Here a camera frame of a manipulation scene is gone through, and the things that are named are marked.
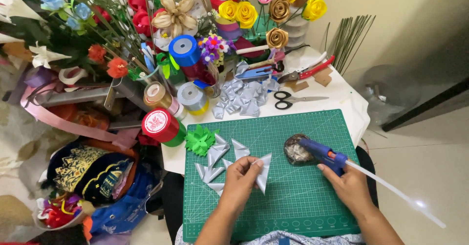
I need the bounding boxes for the black handled scissors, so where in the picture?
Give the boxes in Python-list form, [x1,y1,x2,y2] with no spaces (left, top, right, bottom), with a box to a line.
[273,90,330,110]

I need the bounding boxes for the artificial flower arrangement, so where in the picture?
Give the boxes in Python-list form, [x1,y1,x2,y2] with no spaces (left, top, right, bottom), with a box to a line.
[0,0,156,89]

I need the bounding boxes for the long pink ribbon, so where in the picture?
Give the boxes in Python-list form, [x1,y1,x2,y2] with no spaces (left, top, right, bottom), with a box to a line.
[20,83,141,151]

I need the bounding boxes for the person's left hand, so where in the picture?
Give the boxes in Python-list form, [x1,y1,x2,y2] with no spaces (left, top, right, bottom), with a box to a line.
[219,156,265,216]

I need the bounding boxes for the blue stapler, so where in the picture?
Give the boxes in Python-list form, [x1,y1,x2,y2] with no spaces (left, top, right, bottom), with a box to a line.
[235,65,274,80]

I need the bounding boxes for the grey metal rack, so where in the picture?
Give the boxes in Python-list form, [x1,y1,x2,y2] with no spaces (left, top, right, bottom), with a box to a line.
[36,77,149,111]

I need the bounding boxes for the person's right hand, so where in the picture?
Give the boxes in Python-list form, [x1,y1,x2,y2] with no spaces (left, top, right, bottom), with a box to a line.
[317,162,376,217]

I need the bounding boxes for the brown cardboard piece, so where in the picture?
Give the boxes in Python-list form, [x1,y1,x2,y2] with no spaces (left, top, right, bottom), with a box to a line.
[285,79,310,93]
[312,67,334,87]

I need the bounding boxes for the silver and yellow ribbon spools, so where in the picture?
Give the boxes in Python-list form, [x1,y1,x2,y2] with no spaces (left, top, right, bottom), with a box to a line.
[177,81,210,116]

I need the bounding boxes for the blue ribbon spool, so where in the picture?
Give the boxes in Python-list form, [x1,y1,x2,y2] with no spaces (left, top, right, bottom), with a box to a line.
[168,34,202,68]

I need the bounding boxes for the silver ribbon petal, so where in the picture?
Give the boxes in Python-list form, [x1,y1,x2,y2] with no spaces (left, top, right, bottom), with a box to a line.
[207,133,231,167]
[207,181,226,197]
[194,162,226,184]
[231,138,251,161]
[252,153,273,196]

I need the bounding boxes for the blue bag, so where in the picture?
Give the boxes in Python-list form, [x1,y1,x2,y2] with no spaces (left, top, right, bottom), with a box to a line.
[89,164,164,235]

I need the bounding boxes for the white table cover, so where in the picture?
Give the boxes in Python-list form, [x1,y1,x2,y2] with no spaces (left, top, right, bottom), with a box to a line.
[160,46,371,176]

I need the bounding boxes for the gold ribbon spool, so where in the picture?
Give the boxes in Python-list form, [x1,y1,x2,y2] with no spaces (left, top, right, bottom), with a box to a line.
[143,81,173,110]

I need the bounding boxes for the green ribbon flower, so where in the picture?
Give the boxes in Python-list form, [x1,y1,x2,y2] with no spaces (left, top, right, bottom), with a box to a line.
[184,124,221,157]

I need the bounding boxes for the bunch of ribbon roses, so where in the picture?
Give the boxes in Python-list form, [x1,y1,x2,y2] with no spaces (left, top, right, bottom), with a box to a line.
[205,0,352,50]

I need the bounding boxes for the blue hot glue gun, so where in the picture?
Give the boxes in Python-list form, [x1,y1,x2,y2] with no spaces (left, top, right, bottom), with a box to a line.
[298,138,349,177]

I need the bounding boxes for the foil lined glue gun rest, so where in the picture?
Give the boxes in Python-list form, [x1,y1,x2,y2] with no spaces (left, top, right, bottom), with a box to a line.
[284,134,316,165]

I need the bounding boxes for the white glue stick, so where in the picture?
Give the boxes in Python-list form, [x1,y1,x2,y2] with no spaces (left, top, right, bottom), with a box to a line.
[344,159,447,229]

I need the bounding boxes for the stack of coloured ribbon spools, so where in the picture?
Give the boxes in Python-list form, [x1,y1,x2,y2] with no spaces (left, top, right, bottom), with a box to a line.
[210,0,243,41]

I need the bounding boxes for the clear plastic bag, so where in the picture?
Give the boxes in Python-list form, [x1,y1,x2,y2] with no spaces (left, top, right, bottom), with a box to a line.
[356,64,423,125]

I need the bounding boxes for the bundle of green floral wires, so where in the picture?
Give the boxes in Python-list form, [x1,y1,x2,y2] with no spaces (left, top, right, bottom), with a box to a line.
[324,15,377,76]

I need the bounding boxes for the bag of dark embroidered fabric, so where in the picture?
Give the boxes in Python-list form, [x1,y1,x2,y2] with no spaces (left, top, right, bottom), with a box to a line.
[45,139,140,206]

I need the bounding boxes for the red and green ribbon spools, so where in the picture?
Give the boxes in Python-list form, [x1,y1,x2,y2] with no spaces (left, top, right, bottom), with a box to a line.
[141,108,188,148]

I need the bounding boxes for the small purple flower bunch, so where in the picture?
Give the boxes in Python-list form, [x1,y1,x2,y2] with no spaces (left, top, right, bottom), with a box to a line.
[197,33,236,68]

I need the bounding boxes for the green cutting mat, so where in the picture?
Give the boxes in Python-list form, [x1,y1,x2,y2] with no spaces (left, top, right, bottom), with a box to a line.
[182,109,362,243]

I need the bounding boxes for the stack of white ribbon spools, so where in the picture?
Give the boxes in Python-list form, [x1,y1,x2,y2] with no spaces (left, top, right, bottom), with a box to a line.
[281,0,320,48]

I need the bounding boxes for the pile of silver folded ribbons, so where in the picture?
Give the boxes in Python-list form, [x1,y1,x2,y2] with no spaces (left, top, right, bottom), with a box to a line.
[212,77,281,120]

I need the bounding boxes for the beige ribbon flower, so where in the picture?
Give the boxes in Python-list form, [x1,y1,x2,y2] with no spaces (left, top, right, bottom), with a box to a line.
[151,0,199,39]

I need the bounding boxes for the red handled pruning shears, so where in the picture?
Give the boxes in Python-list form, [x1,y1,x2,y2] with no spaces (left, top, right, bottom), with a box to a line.
[277,55,336,84]

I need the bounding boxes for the bag of colourful scraps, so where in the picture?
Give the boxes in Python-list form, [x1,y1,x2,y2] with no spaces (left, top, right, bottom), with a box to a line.
[34,193,88,232]

